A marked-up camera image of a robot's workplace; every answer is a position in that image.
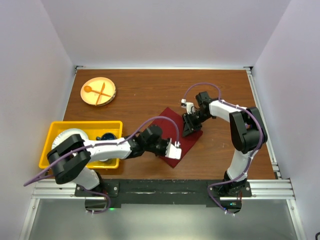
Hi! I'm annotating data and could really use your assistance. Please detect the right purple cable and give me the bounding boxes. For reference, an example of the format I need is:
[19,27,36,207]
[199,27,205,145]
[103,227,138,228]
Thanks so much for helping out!
[183,82,265,215]

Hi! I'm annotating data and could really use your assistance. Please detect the orange plastic spoon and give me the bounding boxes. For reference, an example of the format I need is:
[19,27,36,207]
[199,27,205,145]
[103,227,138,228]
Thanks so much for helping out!
[84,85,111,97]

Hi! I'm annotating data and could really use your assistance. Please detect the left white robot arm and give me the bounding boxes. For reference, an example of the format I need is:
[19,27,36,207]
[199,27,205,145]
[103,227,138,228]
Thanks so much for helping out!
[47,125,177,196]

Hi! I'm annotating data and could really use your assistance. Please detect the dark blue mug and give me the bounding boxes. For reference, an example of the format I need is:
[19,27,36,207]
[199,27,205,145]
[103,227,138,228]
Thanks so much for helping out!
[96,132,117,141]

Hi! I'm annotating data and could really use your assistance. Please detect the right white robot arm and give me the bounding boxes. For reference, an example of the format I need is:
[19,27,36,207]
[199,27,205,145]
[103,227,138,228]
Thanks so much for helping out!
[180,91,268,197]

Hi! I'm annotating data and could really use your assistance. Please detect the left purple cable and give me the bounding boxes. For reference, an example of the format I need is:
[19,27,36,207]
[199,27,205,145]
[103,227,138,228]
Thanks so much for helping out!
[23,116,181,215]

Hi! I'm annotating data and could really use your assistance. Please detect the yellow plastic bin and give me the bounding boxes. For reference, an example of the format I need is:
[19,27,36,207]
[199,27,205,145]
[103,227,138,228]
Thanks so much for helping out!
[38,121,123,169]

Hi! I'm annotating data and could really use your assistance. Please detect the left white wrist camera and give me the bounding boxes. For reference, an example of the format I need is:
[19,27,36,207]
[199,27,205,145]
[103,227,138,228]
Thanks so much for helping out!
[165,141,182,160]

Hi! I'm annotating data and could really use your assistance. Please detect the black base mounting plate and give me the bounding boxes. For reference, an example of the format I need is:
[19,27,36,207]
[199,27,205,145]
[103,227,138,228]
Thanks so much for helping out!
[74,179,252,210]

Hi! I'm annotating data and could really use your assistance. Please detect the dark red cloth napkin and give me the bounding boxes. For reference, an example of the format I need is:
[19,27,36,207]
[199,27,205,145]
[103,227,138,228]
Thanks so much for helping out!
[151,107,203,168]

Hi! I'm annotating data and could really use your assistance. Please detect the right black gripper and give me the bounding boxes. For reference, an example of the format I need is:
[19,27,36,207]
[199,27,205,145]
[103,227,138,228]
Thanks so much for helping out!
[181,110,212,138]

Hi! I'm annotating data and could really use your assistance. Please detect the white paper plate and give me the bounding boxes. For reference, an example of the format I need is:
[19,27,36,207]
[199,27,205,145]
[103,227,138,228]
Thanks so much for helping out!
[51,128,89,150]

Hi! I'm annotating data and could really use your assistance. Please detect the orange round plate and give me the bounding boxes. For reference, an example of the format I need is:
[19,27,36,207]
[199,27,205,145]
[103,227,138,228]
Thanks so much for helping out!
[80,77,117,107]

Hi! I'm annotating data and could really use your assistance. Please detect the orange plastic fork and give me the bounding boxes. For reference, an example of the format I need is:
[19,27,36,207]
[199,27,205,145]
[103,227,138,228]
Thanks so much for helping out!
[95,82,106,106]

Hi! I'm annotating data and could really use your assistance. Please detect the purple cable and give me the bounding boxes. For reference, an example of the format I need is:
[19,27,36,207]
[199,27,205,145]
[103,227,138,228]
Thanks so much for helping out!
[23,116,181,215]
[183,82,265,215]

